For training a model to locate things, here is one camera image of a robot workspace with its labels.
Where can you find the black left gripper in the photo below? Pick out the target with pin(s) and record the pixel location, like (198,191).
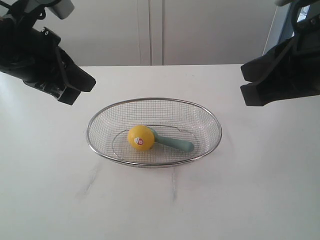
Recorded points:
(36,58)

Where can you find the yellow lemon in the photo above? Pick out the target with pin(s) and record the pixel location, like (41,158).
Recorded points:
(141,138)

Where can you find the teal handled peeler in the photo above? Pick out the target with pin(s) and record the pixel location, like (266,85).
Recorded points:
(182,145)

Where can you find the steel wire mesh basket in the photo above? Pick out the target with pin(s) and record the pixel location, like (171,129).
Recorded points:
(106,133)

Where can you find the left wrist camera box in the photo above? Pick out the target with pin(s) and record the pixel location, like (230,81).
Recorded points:
(60,8)

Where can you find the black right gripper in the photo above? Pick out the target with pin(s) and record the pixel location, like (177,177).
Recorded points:
(279,74)

